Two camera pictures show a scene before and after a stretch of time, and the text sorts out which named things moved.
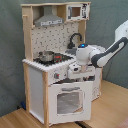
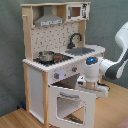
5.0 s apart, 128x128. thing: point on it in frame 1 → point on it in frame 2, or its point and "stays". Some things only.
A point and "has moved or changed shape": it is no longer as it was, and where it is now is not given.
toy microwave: [77, 12] stays
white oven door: [70, 102] has moved or changed shape
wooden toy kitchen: [52, 34] stays
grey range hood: [48, 17] stays
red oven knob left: [56, 75] stays
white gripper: [76, 68] → [101, 90]
